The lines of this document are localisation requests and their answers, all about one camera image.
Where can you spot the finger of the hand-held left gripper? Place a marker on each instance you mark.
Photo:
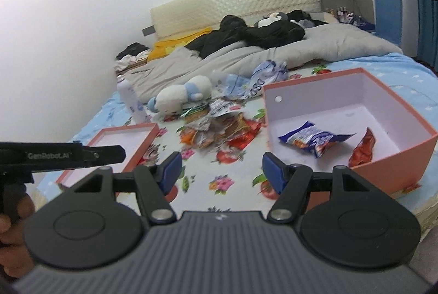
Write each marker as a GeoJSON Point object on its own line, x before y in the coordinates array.
{"type": "Point", "coordinates": [106, 155]}

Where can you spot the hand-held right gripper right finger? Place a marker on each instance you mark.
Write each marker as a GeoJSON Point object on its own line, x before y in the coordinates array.
{"type": "Point", "coordinates": [273, 174]}

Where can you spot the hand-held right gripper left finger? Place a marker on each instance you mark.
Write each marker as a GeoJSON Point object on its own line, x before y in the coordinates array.
{"type": "Point", "coordinates": [172, 168]}

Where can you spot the pile of snack packets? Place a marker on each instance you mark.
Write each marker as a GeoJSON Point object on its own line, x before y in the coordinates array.
{"type": "Point", "coordinates": [219, 133]}

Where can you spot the pink cardboard box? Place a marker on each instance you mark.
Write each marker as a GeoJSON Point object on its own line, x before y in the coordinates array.
{"type": "Point", "coordinates": [393, 170]}

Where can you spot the person's left hand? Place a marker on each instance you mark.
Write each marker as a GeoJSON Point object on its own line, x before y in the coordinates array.
{"type": "Point", "coordinates": [15, 256]}

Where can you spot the pink box lid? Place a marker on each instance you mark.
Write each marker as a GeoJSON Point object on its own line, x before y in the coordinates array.
{"type": "Point", "coordinates": [137, 140]}

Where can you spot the floral printed cloth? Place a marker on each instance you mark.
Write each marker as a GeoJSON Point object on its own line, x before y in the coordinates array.
{"type": "Point", "coordinates": [219, 174]}

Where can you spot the blue snack packet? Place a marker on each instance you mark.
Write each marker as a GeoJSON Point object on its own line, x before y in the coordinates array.
{"type": "Point", "coordinates": [308, 138]}

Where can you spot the white spray bottle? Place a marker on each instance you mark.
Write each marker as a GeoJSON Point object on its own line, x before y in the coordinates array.
{"type": "Point", "coordinates": [131, 102]}

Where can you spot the white and blue plush toy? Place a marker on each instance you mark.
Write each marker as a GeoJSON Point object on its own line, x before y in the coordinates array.
{"type": "Point", "coordinates": [178, 97]}

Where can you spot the red foil snack packet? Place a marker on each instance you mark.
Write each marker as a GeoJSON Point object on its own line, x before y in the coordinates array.
{"type": "Point", "coordinates": [362, 150]}

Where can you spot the light blue plastic bag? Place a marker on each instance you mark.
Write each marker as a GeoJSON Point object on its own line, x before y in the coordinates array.
{"type": "Point", "coordinates": [234, 85]}

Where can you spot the white printed plastic bag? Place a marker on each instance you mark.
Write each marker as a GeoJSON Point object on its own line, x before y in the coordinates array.
{"type": "Point", "coordinates": [268, 76]}

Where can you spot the pile of clothes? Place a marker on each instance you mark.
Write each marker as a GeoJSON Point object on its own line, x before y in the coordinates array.
{"type": "Point", "coordinates": [131, 52]}

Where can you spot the yellow cloth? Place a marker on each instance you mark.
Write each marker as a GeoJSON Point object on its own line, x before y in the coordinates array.
{"type": "Point", "coordinates": [164, 47]}

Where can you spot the grey quilt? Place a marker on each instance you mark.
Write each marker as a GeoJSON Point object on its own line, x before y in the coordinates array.
{"type": "Point", "coordinates": [325, 44]}

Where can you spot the black jacket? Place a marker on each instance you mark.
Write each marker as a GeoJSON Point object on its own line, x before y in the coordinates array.
{"type": "Point", "coordinates": [267, 33]}

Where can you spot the penguin plush toy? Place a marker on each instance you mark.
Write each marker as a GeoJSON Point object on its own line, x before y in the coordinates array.
{"type": "Point", "coordinates": [273, 18]}

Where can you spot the group of small bottles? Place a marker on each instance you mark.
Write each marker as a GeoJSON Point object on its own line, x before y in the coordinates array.
{"type": "Point", "coordinates": [340, 15]}

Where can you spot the blue cloth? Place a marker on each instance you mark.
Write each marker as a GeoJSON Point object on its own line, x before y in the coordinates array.
{"type": "Point", "coordinates": [364, 24]}

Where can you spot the blue padded board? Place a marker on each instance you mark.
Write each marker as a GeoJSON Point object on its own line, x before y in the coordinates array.
{"type": "Point", "coordinates": [388, 13]}

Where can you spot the blue curtain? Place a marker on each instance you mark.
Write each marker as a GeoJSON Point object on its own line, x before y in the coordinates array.
{"type": "Point", "coordinates": [427, 27]}

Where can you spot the grey wall switch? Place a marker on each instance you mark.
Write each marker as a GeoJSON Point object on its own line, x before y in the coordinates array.
{"type": "Point", "coordinates": [148, 31]}

